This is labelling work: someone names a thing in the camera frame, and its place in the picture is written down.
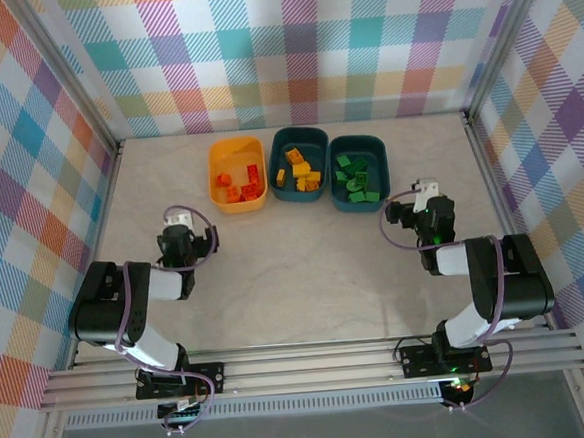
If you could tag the green lego face brick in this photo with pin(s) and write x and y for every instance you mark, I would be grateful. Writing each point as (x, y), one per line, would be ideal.
(354, 185)

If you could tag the yellow and orange lego piece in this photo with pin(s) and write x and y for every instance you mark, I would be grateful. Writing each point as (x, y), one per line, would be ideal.
(281, 177)

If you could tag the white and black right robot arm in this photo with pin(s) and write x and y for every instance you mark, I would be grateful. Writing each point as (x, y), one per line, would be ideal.
(452, 260)

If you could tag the dark teal plastic bin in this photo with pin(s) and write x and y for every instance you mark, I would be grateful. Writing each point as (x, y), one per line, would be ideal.
(374, 148)
(296, 138)

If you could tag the orange plastic bin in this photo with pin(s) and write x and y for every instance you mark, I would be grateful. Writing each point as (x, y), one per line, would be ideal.
(232, 150)

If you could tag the left controller board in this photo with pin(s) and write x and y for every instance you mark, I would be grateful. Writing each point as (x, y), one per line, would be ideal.
(182, 412)

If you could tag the controller board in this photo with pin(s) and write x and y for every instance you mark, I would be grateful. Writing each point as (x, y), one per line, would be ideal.
(462, 391)
(182, 412)

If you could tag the right controller board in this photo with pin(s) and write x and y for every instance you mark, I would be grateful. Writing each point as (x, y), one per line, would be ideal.
(462, 391)

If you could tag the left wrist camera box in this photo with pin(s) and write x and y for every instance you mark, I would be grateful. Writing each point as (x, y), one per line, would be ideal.
(179, 219)

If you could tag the aluminium side rail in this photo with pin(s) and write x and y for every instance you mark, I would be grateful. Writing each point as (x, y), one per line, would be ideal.
(108, 192)
(484, 165)

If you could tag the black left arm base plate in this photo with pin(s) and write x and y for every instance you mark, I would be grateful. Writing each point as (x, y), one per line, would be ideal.
(208, 375)

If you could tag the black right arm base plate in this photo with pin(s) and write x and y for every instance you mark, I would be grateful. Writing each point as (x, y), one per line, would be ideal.
(417, 358)

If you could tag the aluminium mounting rail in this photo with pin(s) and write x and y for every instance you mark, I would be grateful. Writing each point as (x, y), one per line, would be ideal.
(307, 368)

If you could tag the aluminium frame post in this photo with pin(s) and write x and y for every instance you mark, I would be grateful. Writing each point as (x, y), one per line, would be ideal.
(505, 38)
(67, 79)

